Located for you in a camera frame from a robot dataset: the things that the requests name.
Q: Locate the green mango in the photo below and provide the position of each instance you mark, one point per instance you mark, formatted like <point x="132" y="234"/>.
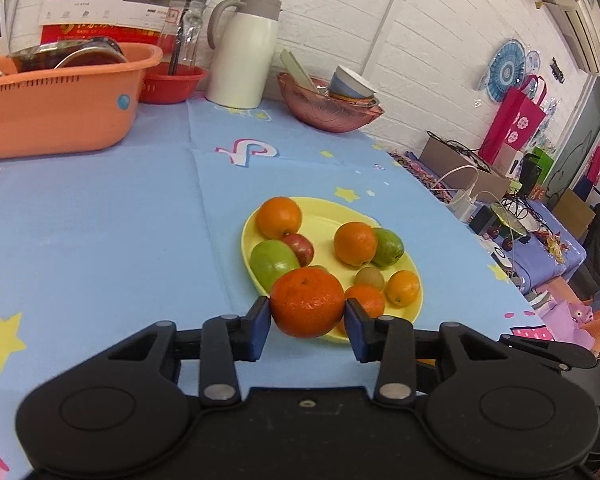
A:
<point x="270" y="260"/>
<point x="389" y="249"/>

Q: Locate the large orange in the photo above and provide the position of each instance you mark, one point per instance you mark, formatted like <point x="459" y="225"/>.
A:
<point x="355" y="244"/>

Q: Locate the blue star-print tablecloth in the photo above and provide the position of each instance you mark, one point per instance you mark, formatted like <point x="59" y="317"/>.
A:
<point x="96" y="247"/>

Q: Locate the copper pink glass bowl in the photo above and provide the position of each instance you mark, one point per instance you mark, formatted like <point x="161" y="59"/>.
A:
<point x="324" y="112"/>

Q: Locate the orange with navel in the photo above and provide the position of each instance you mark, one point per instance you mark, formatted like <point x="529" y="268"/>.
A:
<point x="278" y="217"/>

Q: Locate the blue round fan decoration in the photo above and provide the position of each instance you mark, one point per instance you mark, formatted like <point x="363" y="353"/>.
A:
<point x="505" y="71"/>

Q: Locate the air conditioner unit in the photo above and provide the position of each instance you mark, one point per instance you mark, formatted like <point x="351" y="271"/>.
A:
<point x="579" y="22"/>

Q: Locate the tangerine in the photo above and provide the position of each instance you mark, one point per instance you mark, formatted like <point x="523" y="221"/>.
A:
<point x="369" y="298"/>
<point x="307" y="302"/>

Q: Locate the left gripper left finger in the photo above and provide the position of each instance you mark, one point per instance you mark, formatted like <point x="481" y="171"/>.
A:
<point x="225" y="340"/>

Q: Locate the orange plastic basket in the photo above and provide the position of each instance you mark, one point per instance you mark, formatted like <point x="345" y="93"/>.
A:
<point x="73" y="109"/>

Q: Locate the small red plastic basket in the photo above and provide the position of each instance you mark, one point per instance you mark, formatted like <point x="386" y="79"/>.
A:
<point x="161" y="88"/>

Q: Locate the white thermos jug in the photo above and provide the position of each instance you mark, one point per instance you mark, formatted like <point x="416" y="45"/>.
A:
<point x="242" y="35"/>

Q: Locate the brown longan large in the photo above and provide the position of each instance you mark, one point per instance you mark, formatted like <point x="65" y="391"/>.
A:
<point x="370" y="276"/>

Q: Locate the metal bowls in basket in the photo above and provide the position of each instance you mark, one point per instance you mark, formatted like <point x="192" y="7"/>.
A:
<point x="68" y="53"/>

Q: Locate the cardboard box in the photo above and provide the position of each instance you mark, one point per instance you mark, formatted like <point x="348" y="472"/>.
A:
<point x="441" y="155"/>

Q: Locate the white charger with cable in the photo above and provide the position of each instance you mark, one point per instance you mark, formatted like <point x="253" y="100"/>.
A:
<point x="462" y="204"/>

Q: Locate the red plum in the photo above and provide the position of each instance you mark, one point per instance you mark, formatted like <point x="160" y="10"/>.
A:
<point x="301" y="246"/>

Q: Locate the white blue ceramic cup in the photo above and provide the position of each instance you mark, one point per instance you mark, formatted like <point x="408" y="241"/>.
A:
<point x="346" y="82"/>

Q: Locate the white dish in bowl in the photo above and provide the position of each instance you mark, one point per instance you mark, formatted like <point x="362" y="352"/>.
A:
<point x="297" y="71"/>

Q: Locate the pink gift bag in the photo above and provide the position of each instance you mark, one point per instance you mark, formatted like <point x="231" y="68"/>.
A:
<point x="519" y="116"/>

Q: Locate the small orange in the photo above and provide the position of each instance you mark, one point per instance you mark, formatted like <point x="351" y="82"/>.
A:
<point x="402" y="288"/>

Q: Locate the clear glass pitcher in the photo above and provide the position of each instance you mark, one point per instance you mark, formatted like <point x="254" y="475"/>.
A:
<point x="179" y="37"/>

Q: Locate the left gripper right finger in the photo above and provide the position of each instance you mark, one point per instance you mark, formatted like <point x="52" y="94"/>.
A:
<point x="390" y="342"/>

